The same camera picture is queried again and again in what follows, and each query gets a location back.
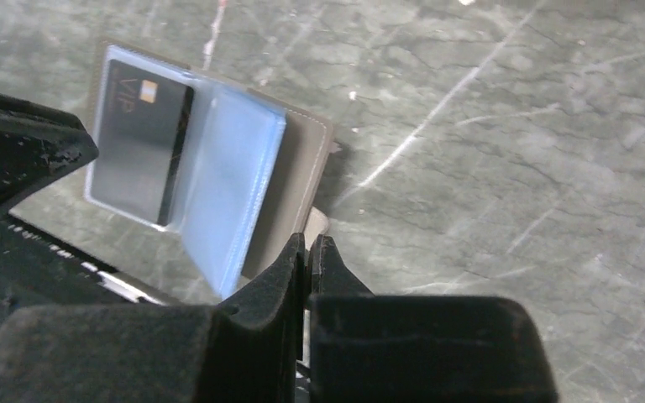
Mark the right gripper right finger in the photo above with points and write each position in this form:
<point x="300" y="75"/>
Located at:
<point x="386" y="348"/>

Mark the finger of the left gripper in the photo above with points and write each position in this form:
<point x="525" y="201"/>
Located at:
<point x="38" y="146"/>

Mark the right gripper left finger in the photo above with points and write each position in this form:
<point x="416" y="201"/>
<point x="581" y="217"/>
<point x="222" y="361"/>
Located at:
<point x="241" y="350"/>

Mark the beige card holder wallet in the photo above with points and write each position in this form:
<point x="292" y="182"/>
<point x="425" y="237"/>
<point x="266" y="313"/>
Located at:
<point x="249" y="171"/>

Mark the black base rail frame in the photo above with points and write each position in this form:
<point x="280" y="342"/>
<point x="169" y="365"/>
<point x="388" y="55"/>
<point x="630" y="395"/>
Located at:
<point x="36" y="268"/>

